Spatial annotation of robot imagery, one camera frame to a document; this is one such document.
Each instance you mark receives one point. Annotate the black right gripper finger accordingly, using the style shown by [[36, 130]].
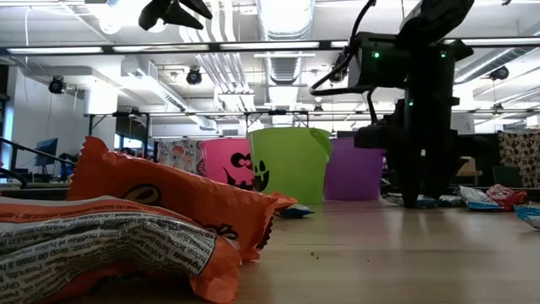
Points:
[[412, 186], [439, 181]]

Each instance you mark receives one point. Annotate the orange candy wrapper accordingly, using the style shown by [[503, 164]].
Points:
[[169, 186], [287, 200]]

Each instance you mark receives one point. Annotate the dark computer monitor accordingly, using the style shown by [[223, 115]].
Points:
[[47, 148]]

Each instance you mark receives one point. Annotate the silver round ventilation duct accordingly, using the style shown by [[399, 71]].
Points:
[[284, 67]]

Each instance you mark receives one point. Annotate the brown dotted panel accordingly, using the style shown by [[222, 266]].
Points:
[[523, 152]]

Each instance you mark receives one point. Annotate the black ceiling camera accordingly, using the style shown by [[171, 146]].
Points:
[[57, 85], [194, 77], [500, 73]]

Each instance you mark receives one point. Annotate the overhead light bar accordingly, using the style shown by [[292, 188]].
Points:
[[109, 48]]

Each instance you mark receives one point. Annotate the cardboard box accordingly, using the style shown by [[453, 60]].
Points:
[[468, 166]]

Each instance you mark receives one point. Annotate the black hanging camera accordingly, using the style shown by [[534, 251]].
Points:
[[339, 72]]

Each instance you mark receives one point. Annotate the pink jack-o-lantern bucket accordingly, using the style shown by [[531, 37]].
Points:
[[219, 164]]

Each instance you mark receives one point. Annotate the floral patterned cloth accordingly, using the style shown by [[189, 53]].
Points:
[[181, 156]]

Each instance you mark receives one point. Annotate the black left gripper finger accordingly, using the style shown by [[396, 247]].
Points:
[[198, 6], [162, 10]]

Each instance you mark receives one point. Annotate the black partition panel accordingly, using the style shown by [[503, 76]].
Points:
[[485, 148]]

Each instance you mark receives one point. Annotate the purple jack-o-lantern bucket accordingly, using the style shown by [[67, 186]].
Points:
[[350, 173]]

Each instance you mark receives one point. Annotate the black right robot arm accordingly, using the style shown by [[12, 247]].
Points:
[[434, 21]]

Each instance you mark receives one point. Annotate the dark green chair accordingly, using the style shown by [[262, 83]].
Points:
[[506, 176]]

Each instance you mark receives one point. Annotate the green jack-o-lantern bucket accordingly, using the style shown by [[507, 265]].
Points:
[[291, 169]]

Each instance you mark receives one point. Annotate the blue white candy wrapper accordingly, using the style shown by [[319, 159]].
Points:
[[428, 203], [529, 215], [450, 202], [476, 198], [295, 212]]

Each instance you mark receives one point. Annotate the orange wrapper with ingredients print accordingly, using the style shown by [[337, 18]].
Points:
[[105, 245]]

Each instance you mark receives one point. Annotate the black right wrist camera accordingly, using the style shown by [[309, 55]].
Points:
[[377, 137]]

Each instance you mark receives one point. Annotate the red candy wrapper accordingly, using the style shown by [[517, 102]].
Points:
[[506, 195]]

